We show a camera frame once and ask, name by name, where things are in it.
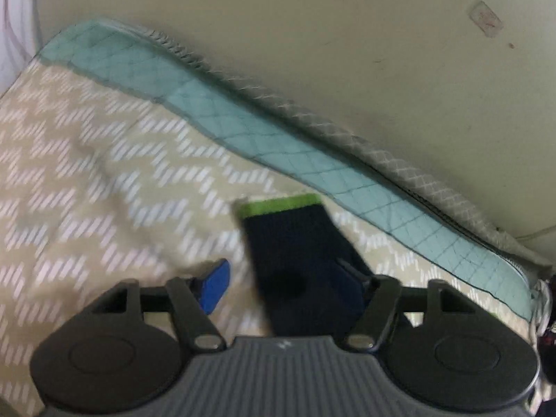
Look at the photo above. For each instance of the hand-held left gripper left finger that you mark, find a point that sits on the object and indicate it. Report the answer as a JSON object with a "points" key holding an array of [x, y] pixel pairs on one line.
{"points": [[213, 286]]}

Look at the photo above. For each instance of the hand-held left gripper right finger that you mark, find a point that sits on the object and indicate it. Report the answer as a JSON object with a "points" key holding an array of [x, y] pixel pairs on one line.
{"points": [[349, 289]]}

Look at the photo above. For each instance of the navy sock with green cuff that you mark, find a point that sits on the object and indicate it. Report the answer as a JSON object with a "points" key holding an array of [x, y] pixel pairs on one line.
{"points": [[295, 243]]}

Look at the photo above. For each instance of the teal quilted mattress pad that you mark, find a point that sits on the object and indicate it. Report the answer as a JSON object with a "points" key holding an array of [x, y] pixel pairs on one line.
{"points": [[243, 126]]}

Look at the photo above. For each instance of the beige chevron bed sheet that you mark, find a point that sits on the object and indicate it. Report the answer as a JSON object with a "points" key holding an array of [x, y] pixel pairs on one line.
{"points": [[87, 173]]}

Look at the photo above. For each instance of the dark object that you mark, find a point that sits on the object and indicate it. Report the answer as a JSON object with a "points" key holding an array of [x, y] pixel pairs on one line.
{"points": [[549, 312]]}

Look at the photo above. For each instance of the white curtain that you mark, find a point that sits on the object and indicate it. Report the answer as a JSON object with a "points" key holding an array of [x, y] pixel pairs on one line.
{"points": [[13, 30]]}

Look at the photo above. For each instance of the clear wall sticker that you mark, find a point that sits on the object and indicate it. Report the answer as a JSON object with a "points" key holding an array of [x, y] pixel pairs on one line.
{"points": [[486, 18]]}

